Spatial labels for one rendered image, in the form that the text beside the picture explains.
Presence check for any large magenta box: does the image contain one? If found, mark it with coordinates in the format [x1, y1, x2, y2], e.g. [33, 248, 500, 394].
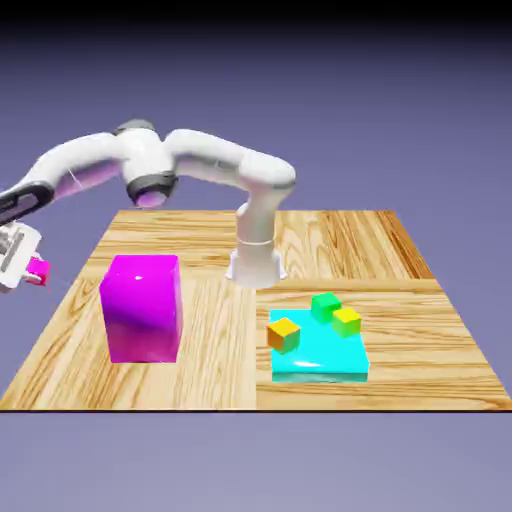
[98, 254, 185, 365]

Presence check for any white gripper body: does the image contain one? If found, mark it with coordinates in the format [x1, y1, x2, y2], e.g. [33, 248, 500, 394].
[0, 222, 43, 295]

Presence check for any small magenta cube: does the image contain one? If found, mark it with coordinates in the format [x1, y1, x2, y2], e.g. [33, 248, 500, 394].
[25, 256, 52, 287]

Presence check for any small orange cube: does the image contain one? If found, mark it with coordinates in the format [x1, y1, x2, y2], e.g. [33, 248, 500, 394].
[266, 316, 302, 356]

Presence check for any small green cube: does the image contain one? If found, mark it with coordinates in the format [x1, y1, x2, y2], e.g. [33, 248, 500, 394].
[310, 291, 343, 325]

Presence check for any large cyan box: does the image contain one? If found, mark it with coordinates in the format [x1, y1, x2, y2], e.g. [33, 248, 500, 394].
[269, 308, 371, 384]

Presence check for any small yellow cube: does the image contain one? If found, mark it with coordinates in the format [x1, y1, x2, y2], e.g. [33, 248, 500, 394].
[331, 306, 363, 339]

